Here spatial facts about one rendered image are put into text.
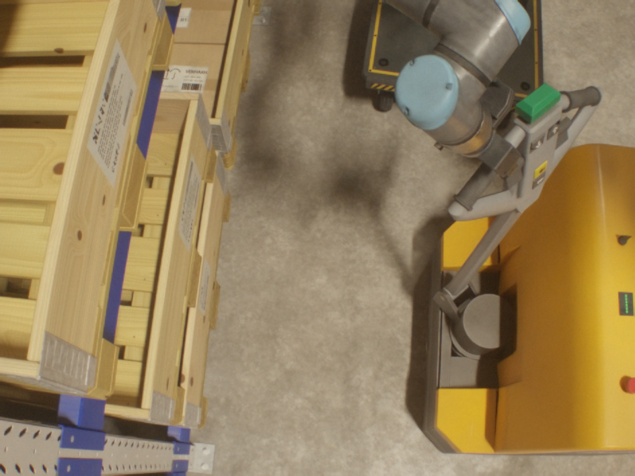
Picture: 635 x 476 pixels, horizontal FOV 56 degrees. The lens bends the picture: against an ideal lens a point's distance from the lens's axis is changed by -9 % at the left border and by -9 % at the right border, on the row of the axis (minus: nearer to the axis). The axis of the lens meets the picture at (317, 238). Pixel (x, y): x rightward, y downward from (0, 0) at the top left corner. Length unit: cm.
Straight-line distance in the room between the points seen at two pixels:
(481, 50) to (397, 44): 167
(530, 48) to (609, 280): 125
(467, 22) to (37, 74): 85
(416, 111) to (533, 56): 180
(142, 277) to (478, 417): 107
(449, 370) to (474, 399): 14
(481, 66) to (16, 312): 84
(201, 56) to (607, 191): 141
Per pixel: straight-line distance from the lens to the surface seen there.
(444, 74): 83
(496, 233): 150
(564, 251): 174
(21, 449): 102
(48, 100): 129
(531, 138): 114
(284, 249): 245
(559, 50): 311
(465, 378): 210
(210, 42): 233
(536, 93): 113
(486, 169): 112
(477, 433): 202
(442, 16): 87
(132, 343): 165
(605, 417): 159
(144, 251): 170
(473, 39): 85
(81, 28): 137
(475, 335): 197
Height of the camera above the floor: 232
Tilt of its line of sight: 71 degrees down
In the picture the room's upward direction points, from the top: 1 degrees counter-clockwise
